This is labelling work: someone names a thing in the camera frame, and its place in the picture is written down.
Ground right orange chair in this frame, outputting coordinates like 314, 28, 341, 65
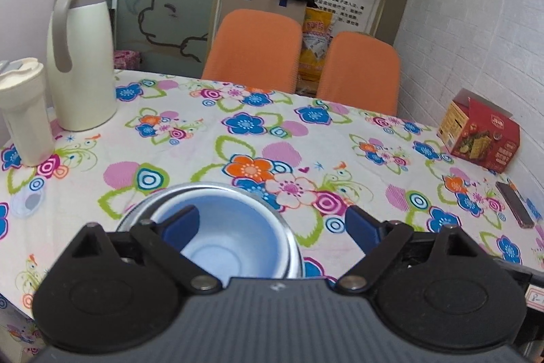
316, 31, 401, 115

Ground cardboard box blue handles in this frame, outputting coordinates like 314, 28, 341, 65
216, 0, 306, 32

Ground blue plastic bowl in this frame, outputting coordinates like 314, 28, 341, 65
151, 188, 290, 285

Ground cream thermos jug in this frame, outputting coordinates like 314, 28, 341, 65
46, 0, 117, 132

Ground cream lidded cup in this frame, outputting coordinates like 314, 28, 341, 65
0, 57, 54, 167

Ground stainless steel bowl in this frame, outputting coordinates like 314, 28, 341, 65
117, 182, 303, 279

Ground left orange chair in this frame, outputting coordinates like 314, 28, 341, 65
202, 9, 303, 93

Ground floral tablecloth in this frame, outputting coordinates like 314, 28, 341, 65
1, 71, 543, 362

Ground yellow snack bag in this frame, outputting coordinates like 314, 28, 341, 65
296, 7, 334, 96

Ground red cracker box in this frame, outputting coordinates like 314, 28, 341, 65
438, 88, 520, 173

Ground dark phone on table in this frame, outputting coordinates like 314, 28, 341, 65
496, 181, 535, 229

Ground orange chair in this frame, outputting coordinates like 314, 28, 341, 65
316, 31, 401, 115
202, 9, 303, 93

